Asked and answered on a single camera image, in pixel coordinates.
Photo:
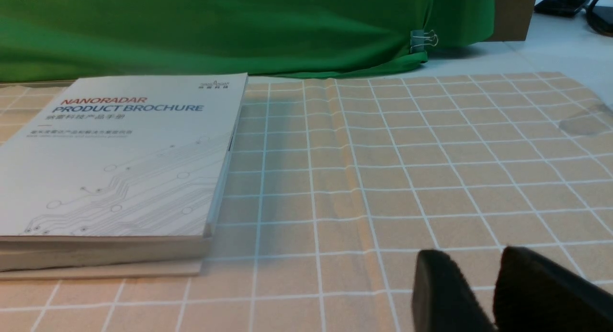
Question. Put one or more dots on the black lamp base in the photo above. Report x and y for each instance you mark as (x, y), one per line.
(600, 18)

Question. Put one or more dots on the green backdrop cloth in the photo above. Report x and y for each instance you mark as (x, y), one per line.
(302, 39)

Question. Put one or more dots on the orange checkered tablecloth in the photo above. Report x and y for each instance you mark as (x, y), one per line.
(336, 185)

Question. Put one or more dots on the white product brochure book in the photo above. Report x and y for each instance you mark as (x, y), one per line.
(119, 170)

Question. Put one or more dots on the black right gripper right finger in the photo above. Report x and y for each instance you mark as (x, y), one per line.
(535, 294)

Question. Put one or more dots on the black smartphone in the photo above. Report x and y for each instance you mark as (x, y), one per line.
(565, 8)

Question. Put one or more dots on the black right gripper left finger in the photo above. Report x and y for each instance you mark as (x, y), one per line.
(442, 300)

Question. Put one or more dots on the brown cardboard box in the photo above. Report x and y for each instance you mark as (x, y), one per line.
(512, 20)

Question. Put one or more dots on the book under white brochure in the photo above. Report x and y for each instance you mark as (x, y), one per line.
(118, 271)

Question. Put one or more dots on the silver binder clip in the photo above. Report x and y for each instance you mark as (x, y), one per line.
(420, 40)

